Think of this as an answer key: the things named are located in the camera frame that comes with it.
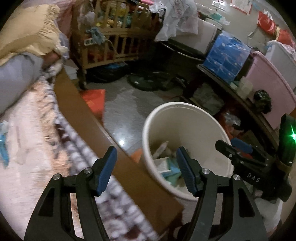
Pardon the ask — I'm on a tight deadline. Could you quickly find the white trash bucket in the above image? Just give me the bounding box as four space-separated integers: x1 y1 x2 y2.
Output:
141 102 234 201

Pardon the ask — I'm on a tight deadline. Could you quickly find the pink embroidered bedspread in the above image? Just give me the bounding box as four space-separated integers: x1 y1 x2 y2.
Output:
1 81 70 237

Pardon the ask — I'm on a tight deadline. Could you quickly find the brown white fleece blanket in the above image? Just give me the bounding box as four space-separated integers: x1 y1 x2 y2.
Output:
39 60 159 240

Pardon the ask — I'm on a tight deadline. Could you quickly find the pink storage bin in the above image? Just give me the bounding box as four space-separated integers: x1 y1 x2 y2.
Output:
246 51 295 129

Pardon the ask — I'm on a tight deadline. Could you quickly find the blue snack wrapper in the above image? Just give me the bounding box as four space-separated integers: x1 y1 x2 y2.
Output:
0 120 9 168

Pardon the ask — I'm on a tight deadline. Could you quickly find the black fan base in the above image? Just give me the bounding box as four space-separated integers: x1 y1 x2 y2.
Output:
127 72 166 92

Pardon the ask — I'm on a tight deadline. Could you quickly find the red gift box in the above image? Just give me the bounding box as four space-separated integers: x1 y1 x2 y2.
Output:
79 89 105 121

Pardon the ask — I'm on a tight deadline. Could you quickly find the white plastic bag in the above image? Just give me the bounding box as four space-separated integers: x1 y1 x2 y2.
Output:
149 0 199 42

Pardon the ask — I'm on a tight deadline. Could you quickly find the grey blue quilt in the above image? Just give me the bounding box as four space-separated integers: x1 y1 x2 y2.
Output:
1 52 43 113

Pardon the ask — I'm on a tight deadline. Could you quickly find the wooden baby crib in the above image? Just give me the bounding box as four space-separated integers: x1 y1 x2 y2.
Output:
71 1 165 89

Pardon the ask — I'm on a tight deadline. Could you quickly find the yellow ruffled pillow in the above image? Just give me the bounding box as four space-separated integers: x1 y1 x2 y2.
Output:
1 4 66 65

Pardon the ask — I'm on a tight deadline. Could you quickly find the wooden bed frame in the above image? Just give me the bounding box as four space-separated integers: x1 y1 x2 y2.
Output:
53 68 185 235

